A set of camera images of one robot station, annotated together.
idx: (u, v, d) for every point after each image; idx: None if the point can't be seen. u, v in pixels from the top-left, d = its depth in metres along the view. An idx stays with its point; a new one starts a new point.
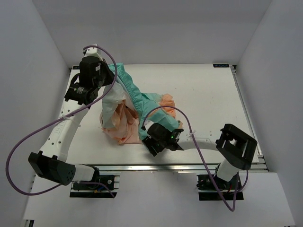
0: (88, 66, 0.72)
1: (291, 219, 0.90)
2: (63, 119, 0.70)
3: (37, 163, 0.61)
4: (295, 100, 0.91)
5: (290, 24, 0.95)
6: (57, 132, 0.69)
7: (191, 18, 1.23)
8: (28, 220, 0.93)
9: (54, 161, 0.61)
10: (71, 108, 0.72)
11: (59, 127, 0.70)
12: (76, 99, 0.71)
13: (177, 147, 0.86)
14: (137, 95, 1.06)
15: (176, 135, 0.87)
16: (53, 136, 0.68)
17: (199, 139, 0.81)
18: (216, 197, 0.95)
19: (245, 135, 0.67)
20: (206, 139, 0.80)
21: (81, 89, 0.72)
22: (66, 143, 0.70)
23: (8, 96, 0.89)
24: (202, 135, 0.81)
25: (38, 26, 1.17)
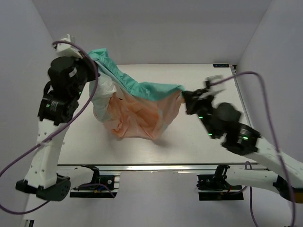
0: (58, 76, 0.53)
1: (292, 219, 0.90)
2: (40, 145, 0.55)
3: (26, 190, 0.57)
4: (295, 99, 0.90)
5: (291, 23, 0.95)
6: (39, 158, 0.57)
7: (191, 17, 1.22)
8: (28, 220, 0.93)
9: (40, 196, 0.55)
10: (48, 129, 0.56)
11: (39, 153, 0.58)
12: (51, 117, 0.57)
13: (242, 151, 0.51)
14: (129, 82, 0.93)
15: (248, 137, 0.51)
16: (35, 163, 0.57)
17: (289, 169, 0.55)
18: (216, 197, 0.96)
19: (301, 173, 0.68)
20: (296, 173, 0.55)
21: (54, 103, 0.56)
22: (52, 168, 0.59)
23: (8, 97, 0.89)
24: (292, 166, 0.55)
25: (38, 26, 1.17)
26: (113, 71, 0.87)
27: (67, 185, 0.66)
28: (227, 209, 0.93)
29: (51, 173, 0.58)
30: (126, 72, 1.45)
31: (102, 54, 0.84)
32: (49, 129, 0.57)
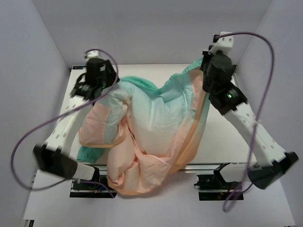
0: (91, 68, 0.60)
1: (292, 219, 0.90)
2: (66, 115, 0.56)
3: (40, 155, 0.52)
4: (295, 100, 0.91)
5: (291, 24, 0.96)
6: (64, 123, 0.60)
7: (191, 18, 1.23)
8: (28, 220, 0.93)
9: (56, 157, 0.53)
10: (76, 103, 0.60)
11: (65, 119, 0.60)
12: (82, 95, 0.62)
13: (224, 108, 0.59)
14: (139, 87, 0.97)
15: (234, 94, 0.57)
16: (57, 129, 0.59)
17: (258, 140, 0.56)
18: (216, 197, 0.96)
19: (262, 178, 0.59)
20: (243, 120, 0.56)
21: (77, 99, 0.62)
22: (71, 136, 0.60)
23: (11, 97, 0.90)
24: (263, 138, 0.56)
25: (39, 27, 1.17)
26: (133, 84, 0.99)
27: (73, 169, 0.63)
28: (227, 208, 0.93)
29: (68, 143, 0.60)
30: (126, 71, 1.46)
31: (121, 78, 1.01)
32: (78, 101, 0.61)
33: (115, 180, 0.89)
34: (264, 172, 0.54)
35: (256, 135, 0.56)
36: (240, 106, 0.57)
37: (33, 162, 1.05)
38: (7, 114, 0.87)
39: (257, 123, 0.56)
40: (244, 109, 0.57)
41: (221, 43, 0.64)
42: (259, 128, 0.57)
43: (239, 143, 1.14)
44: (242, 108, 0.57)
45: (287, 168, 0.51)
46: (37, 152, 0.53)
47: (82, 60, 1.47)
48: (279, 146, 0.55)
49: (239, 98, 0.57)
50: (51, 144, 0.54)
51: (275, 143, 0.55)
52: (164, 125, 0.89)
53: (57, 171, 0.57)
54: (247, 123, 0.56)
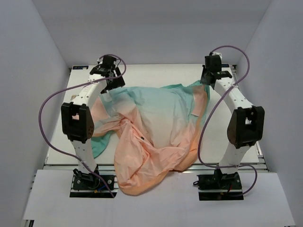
0: (107, 57, 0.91)
1: (292, 218, 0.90)
2: (90, 83, 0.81)
3: (67, 110, 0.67)
4: (295, 100, 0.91)
5: (291, 23, 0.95)
6: (85, 90, 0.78)
7: (191, 18, 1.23)
8: (28, 220, 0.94)
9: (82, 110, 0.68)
10: (96, 78, 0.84)
11: (86, 88, 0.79)
12: (99, 73, 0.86)
13: (212, 81, 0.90)
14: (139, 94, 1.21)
15: (221, 74, 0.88)
16: (82, 92, 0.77)
17: (230, 94, 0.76)
18: (216, 197, 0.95)
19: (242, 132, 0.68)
20: (224, 85, 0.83)
21: (96, 76, 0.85)
22: (91, 100, 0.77)
23: (10, 97, 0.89)
24: (236, 95, 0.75)
25: (39, 26, 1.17)
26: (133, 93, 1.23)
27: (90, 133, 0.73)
28: (227, 208, 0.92)
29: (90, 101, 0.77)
30: (127, 71, 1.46)
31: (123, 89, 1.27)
32: (96, 77, 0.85)
33: (128, 180, 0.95)
34: (233, 120, 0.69)
35: (230, 92, 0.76)
36: (224, 77, 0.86)
37: (33, 162, 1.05)
38: (7, 114, 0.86)
39: (233, 86, 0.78)
40: (226, 80, 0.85)
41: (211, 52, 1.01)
42: (235, 91, 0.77)
43: None
44: (225, 79, 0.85)
45: (259, 111, 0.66)
46: (65, 109, 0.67)
47: (82, 60, 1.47)
48: (248, 102, 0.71)
49: (226, 74, 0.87)
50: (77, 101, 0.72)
51: (245, 100, 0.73)
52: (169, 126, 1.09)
53: (78, 128, 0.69)
54: (227, 86, 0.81)
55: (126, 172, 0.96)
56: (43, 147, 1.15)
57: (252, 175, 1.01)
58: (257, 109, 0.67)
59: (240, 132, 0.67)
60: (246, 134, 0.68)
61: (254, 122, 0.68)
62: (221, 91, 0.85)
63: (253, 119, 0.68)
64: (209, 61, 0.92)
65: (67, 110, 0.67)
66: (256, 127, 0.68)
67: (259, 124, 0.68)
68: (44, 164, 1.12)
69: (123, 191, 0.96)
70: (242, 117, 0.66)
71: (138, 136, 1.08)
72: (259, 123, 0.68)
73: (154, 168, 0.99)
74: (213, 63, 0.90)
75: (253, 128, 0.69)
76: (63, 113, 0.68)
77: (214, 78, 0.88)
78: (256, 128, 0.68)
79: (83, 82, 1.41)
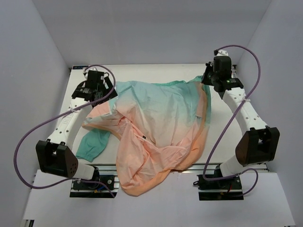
0: (93, 75, 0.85)
1: (292, 219, 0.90)
2: (71, 112, 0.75)
3: (43, 150, 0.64)
4: (295, 100, 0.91)
5: (291, 23, 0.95)
6: (65, 122, 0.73)
7: (191, 18, 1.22)
8: (28, 220, 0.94)
9: (59, 151, 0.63)
10: (78, 103, 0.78)
11: (66, 118, 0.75)
12: (83, 96, 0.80)
13: (221, 90, 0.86)
14: (139, 95, 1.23)
15: (231, 82, 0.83)
16: (60, 126, 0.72)
17: (242, 111, 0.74)
18: (216, 197, 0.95)
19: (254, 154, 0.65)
20: (235, 97, 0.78)
21: (78, 101, 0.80)
22: (72, 132, 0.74)
23: (10, 97, 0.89)
24: (248, 112, 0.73)
25: (39, 26, 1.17)
26: (132, 93, 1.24)
27: (74, 169, 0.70)
28: (227, 209, 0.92)
29: (70, 135, 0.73)
30: (126, 71, 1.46)
31: (123, 89, 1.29)
32: (78, 103, 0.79)
33: (131, 180, 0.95)
34: (244, 141, 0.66)
35: (242, 109, 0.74)
36: (234, 88, 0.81)
37: (33, 162, 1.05)
38: (6, 114, 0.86)
39: (245, 100, 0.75)
40: (236, 91, 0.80)
41: (219, 54, 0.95)
42: (246, 106, 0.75)
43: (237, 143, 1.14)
44: (235, 91, 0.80)
45: (274, 135, 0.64)
46: (41, 148, 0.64)
47: (82, 60, 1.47)
48: (261, 122, 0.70)
49: (236, 84, 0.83)
50: (56, 138, 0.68)
51: (257, 119, 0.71)
52: (169, 126, 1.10)
53: (58, 167, 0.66)
54: (237, 99, 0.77)
55: (129, 172, 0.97)
56: None
57: (252, 175, 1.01)
58: (271, 130, 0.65)
59: (251, 154, 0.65)
60: (258, 155, 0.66)
61: (267, 144, 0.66)
62: (229, 102, 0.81)
63: (266, 140, 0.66)
64: (218, 65, 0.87)
65: (43, 151, 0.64)
66: (269, 149, 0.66)
67: (271, 147, 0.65)
68: None
69: (126, 192, 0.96)
70: (256, 139, 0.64)
71: (138, 135, 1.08)
72: (272, 145, 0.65)
73: (155, 167, 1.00)
74: (222, 68, 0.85)
75: (265, 150, 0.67)
76: (39, 153, 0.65)
77: (223, 86, 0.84)
78: (269, 150, 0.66)
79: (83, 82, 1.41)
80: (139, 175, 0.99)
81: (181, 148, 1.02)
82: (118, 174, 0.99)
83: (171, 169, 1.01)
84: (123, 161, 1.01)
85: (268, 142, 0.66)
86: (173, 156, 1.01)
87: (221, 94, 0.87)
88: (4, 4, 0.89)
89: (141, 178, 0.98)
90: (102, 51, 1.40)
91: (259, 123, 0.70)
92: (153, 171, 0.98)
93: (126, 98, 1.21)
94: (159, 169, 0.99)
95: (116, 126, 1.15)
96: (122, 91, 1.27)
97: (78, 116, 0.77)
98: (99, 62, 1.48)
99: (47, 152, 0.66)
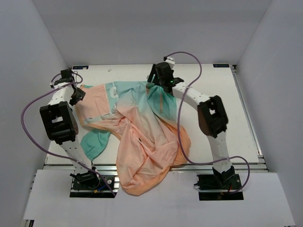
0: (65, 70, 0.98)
1: (292, 219, 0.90)
2: (58, 89, 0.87)
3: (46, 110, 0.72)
4: (295, 100, 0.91)
5: (292, 24, 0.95)
6: (57, 94, 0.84)
7: (192, 19, 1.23)
8: (28, 221, 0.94)
9: (62, 104, 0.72)
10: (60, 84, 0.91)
11: (57, 92, 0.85)
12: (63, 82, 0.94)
13: (171, 91, 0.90)
14: (139, 96, 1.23)
15: (174, 81, 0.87)
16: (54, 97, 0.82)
17: (189, 95, 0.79)
18: (216, 197, 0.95)
19: (213, 121, 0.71)
20: (180, 89, 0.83)
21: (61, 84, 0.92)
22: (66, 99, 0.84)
23: (10, 97, 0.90)
24: (193, 93, 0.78)
25: (39, 26, 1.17)
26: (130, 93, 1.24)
27: (76, 130, 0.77)
28: (227, 209, 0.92)
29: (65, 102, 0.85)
30: (126, 71, 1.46)
31: (122, 88, 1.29)
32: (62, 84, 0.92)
33: (131, 180, 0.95)
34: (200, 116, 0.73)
35: (187, 93, 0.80)
36: (178, 83, 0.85)
37: (33, 162, 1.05)
38: (6, 114, 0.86)
39: (188, 87, 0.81)
40: (181, 84, 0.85)
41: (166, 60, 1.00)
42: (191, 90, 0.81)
43: (238, 143, 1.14)
44: (179, 84, 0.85)
45: (218, 100, 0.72)
46: (44, 109, 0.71)
47: (82, 60, 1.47)
48: (206, 95, 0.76)
49: (179, 81, 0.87)
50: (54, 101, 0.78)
51: (202, 95, 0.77)
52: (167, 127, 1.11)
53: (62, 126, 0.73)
54: (182, 89, 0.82)
55: (129, 172, 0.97)
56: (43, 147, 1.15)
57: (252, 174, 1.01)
58: (215, 98, 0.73)
59: (211, 122, 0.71)
60: (215, 122, 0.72)
61: (217, 109, 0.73)
62: (179, 96, 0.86)
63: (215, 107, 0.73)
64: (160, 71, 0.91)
65: (48, 111, 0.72)
66: (220, 113, 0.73)
67: (222, 110, 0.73)
68: (44, 164, 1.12)
69: (127, 191, 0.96)
70: (206, 109, 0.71)
71: (138, 135, 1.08)
72: (221, 108, 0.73)
73: (155, 167, 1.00)
74: (165, 73, 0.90)
75: (218, 115, 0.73)
76: (44, 116, 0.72)
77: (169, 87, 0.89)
78: (221, 114, 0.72)
79: (84, 82, 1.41)
80: (139, 175, 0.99)
81: (172, 143, 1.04)
82: (118, 174, 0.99)
83: (169, 166, 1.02)
84: (123, 160, 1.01)
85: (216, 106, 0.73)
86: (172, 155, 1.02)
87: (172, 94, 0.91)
88: (4, 5, 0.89)
89: (142, 178, 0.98)
90: (102, 51, 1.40)
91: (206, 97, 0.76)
92: (154, 171, 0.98)
93: (126, 98, 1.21)
94: (159, 169, 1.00)
95: (116, 126, 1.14)
96: (122, 92, 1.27)
97: (66, 91, 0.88)
98: (99, 62, 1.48)
99: (50, 115, 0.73)
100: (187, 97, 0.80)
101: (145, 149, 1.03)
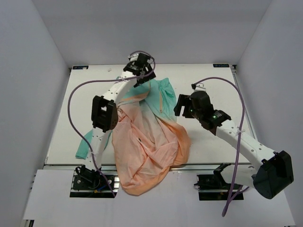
0: (141, 56, 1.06)
1: (292, 219, 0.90)
2: (121, 80, 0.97)
3: (97, 102, 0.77)
4: (295, 100, 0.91)
5: (291, 24, 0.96)
6: (116, 86, 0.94)
7: (191, 19, 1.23)
8: (28, 221, 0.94)
9: (111, 105, 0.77)
10: (127, 75, 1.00)
11: (118, 84, 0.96)
12: (131, 71, 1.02)
13: (212, 127, 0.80)
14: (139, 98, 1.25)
15: (218, 116, 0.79)
16: (113, 89, 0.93)
17: (244, 144, 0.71)
18: (216, 197, 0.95)
19: (277, 183, 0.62)
20: (229, 132, 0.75)
21: (128, 74, 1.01)
22: (119, 95, 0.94)
23: (10, 96, 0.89)
24: (250, 143, 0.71)
25: (38, 26, 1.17)
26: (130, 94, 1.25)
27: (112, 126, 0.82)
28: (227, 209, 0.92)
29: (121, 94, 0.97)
30: None
31: None
32: (127, 74, 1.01)
33: (131, 180, 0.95)
34: (261, 175, 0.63)
35: (242, 141, 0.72)
36: (224, 122, 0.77)
37: (33, 162, 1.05)
38: (6, 113, 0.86)
39: (241, 131, 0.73)
40: (228, 124, 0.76)
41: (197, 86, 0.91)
42: (245, 136, 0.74)
43: None
44: (227, 124, 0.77)
45: (285, 158, 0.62)
46: (95, 100, 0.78)
47: (82, 60, 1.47)
48: (267, 148, 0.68)
49: (223, 117, 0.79)
50: (108, 96, 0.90)
51: (262, 146, 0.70)
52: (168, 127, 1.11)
53: (102, 120, 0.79)
54: (233, 133, 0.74)
55: (128, 172, 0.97)
56: (43, 147, 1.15)
57: None
58: (281, 155, 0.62)
59: (274, 184, 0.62)
60: (279, 183, 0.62)
61: (282, 169, 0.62)
62: (225, 137, 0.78)
63: (280, 165, 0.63)
64: (198, 102, 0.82)
65: (97, 102, 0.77)
66: (287, 173, 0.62)
67: (289, 170, 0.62)
68: (44, 164, 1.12)
69: (127, 191, 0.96)
70: (271, 171, 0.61)
71: (138, 136, 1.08)
72: (288, 168, 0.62)
73: (155, 167, 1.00)
74: (204, 105, 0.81)
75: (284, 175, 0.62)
76: (93, 104, 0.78)
77: (211, 124, 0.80)
78: (287, 175, 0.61)
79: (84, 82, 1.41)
80: (140, 176, 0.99)
81: (172, 143, 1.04)
82: (118, 174, 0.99)
83: (169, 166, 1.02)
84: (123, 160, 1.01)
85: (282, 165, 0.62)
86: (173, 155, 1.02)
87: (212, 131, 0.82)
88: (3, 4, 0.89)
89: (142, 178, 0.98)
90: (102, 51, 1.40)
91: (270, 152, 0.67)
92: (154, 171, 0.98)
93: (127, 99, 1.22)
94: (159, 170, 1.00)
95: None
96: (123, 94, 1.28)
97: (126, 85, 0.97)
98: (99, 62, 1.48)
99: (98, 106, 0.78)
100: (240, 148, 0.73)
101: (145, 149, 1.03)
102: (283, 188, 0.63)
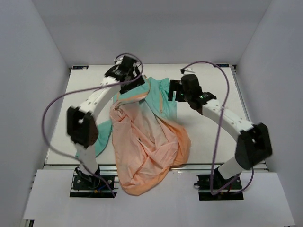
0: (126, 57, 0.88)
1: (292, 219, 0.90)
2: (102, 87, 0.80)
3: (71, 115, 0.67)
4: (295, 100, 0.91)
5: (291, 24, 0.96)
6: (95, 95, 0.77)
7: (191, 19, 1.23)
8: (28, 220, 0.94)
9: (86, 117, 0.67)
10: (109, 82, 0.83)
11: (98, 92, 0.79)
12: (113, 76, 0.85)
13: (199, 107, 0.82)
14: None
15: (205, 97, 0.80)
16: (91, 97, 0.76)
17: (226, 119, 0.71)
18: (216, 197, 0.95)
19: (256, 154, 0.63)
20: (213, 109, 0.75)
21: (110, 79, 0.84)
22: (99, 106, 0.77)
23: (10, 96, 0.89)
24: (231, 117, 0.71)
25: (38, 26, 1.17)
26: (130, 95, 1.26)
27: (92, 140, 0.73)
28: (227, 209, 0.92)
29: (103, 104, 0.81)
30: None
31: None
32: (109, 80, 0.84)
33: (131, 180, 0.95)
34: (240, 147, 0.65)
35: (224, 116, 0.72)
36: (209, 100, 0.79)
37: (33, 162, 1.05)
38: (6, 113, 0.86)
39: (223, 108, 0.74)
40: (213, 102, 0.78)
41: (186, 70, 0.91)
42: (227, 112, 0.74)
43: None
44: (211, 102, 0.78)
45: (262, 130, 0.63)
46: (70, 111, 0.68)
47: (82, 60, 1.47)
48: (247, 122, 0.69)
49: (209, 97, 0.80)
50: (84, 108, 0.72)
51: (242, 120, 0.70)
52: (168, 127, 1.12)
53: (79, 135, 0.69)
54: (216, 110, 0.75)
55: (128, 172, 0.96)
56: (43, 147, 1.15)
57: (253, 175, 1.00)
58: (259, 127, 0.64)
59: (252, 154, 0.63)
60: (257, 154, 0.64)
61: (261, 140, 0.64)
62: (209, 115, 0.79)
63: (259, 137, 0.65)
64: (187, 84, 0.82)
65: (71, 115, 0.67)
66: (264, 144, 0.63)
67: (267, 142, 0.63)
68: (44, 164, 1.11)
69: (127, 191, 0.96)
70: (248, 140, 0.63)
71: (138, 136, 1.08)
72: (266, 140, 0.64)
73: (155, 167, 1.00)
74: (193, 87, 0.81)
75: (262, 147, 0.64)
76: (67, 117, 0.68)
77: (197, 103, 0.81)
78: (265, 146, 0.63)
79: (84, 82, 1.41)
80: (140, 176, 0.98)
81: (172, 143, 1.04)
82: (118, 174, 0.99)
83: (169, 166, 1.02)
84: (123, 160, 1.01)
85: (261, 138, 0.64)
86: (173, 156, 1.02)
87: (200, 111, 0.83)
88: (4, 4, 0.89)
89: (142, 178, 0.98)
90: (102, 51, 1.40)
91: (248, 123, 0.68)
92: (154, 171, 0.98)
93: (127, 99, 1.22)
94: (159, 170, 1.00)
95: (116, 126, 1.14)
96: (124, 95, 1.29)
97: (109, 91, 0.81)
98: (99, 62, 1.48)
99: (73, 119, 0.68)
100: (222, 125, 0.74)
101: (145, 149, 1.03)
102: (262, 160, 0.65)
